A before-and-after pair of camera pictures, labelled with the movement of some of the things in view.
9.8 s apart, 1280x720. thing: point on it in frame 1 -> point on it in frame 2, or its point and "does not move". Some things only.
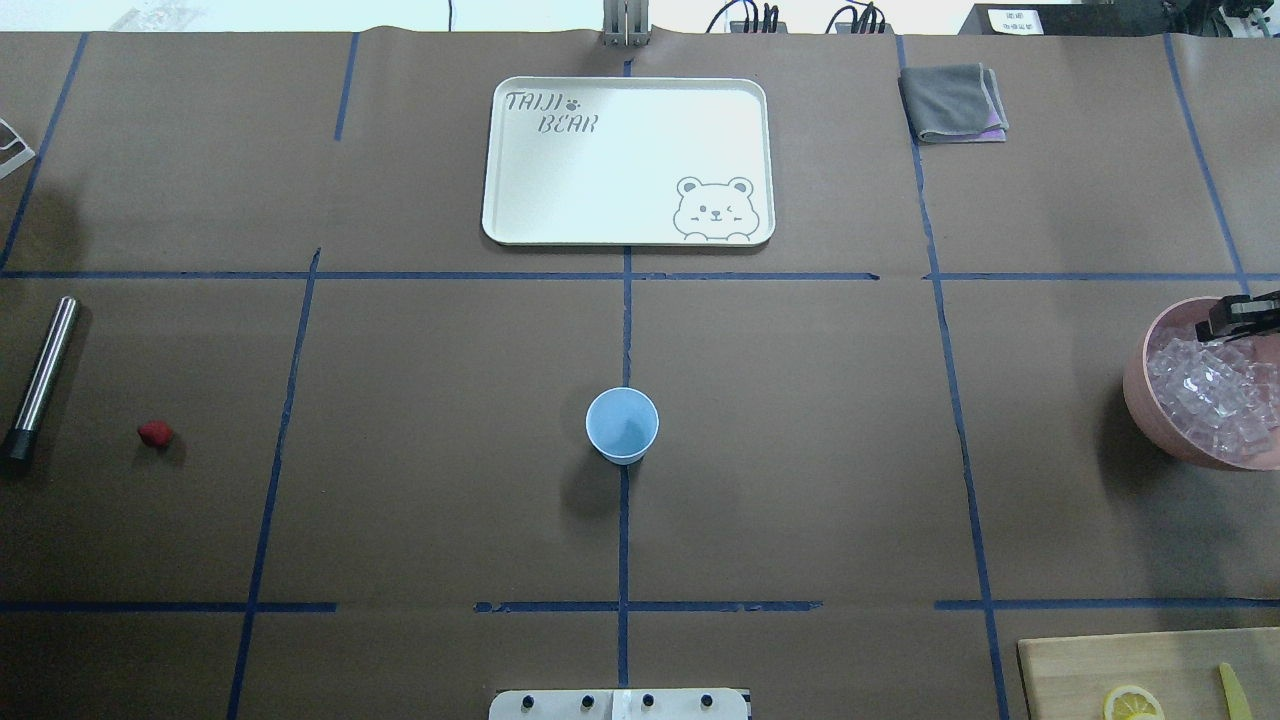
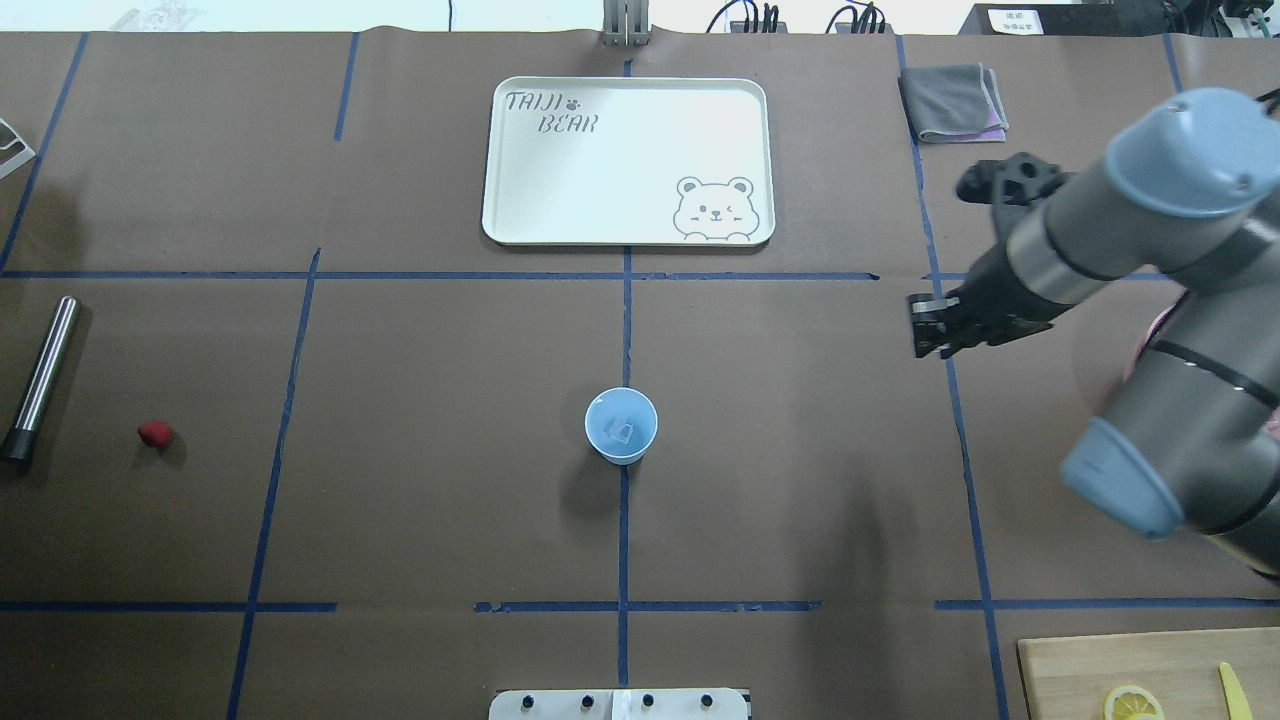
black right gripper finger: (1222, 324) -> (994, 304)
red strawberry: (156, 433) does not move
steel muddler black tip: (21, 440) does not move
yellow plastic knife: (1234, 693) does not move
